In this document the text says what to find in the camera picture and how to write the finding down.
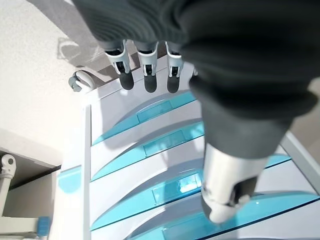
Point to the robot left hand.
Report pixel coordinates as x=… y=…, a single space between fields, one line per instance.
x=225 y=62

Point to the white blue cabinet drawer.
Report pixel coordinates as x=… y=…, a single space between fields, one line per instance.
x=172 y=192
x=165 y=143
x=152 y=112
x=275 y=207

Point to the white drawer cabinet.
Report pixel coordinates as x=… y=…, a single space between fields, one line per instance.
x=87 y=150

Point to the grey cabinet caster wheel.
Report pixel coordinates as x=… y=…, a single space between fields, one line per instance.
x=83 y=78

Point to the white wheeled metal stand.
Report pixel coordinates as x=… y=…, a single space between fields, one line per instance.
x=7 y=162

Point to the small blue plastic piece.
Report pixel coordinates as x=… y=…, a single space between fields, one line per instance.
x=43 y=226

